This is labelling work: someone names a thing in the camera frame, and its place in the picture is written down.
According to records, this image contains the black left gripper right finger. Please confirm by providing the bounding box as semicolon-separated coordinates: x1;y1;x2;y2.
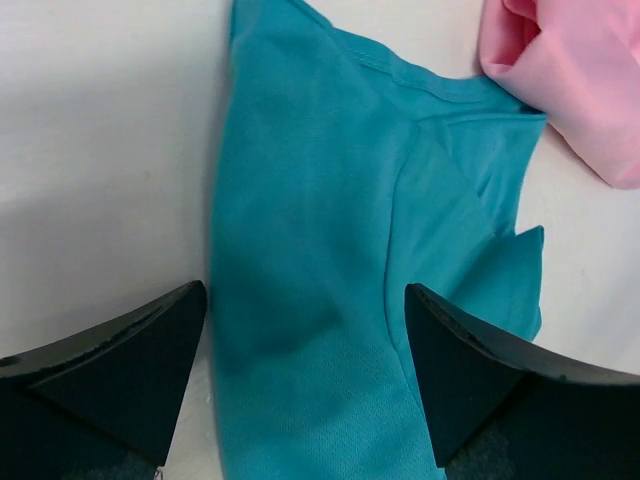
405;284;639;480

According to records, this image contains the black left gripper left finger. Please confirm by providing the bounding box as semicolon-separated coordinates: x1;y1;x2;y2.
1;281;207;479

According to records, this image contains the teal t-shirt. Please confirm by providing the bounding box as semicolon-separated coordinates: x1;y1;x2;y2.
210;1;546;479

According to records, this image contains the pink folded t-shirt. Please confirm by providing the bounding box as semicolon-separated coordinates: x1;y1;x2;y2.
478;1;639;190

